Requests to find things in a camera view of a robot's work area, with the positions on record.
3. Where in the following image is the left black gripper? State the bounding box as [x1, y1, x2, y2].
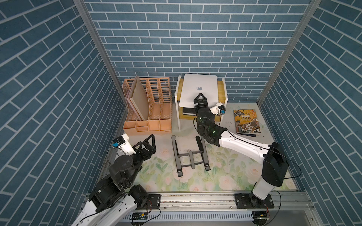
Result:
[123, 134, 156, 186]

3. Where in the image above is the silver laptop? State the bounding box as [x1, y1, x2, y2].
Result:
[180, 73, 219, 108]

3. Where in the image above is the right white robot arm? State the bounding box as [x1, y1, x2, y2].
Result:
[194, 93, 289, 208]

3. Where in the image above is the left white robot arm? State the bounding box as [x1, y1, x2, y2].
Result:
[73, 134, 160, 226]

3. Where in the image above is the black laptop stand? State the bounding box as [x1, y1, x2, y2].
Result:
[171, 135, 211, 177]

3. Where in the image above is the wooden white desk shelf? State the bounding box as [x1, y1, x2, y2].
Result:
[174, 76, 228, 131]

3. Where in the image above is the colourful illustrated book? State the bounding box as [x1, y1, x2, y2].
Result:
[233, 109, 261, 134]

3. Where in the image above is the orange plastic file organizer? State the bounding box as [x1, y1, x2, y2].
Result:
[122, 76, 173, 135]

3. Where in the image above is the brown folder in organizer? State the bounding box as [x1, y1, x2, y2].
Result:
[126, 76, 150, 121]

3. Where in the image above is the small green circuit board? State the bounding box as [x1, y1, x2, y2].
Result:
[131, 212, 148, 221]

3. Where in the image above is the floral table mat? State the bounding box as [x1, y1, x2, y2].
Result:
[134, 133, 262, 193]

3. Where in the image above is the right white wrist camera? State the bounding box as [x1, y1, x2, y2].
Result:
[209, 102, 226, 115]

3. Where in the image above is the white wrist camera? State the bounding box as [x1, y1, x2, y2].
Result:
[112, 133, 136, 155]
[209, 102, 226, 115]

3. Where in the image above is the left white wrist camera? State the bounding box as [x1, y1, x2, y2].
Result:
[112, 133, 136, 155]

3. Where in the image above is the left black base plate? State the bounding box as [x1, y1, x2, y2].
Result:
[140, 194, 161, 211]

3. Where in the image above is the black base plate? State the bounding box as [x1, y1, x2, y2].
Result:
[140, 194, 161, 211]
[234, 193, 275, 209]

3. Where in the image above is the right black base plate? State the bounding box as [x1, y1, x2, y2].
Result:
[234, 193, 275, 209]

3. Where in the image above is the aluminium mounting rail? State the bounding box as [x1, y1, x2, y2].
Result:
[80, 192, 314, 212]

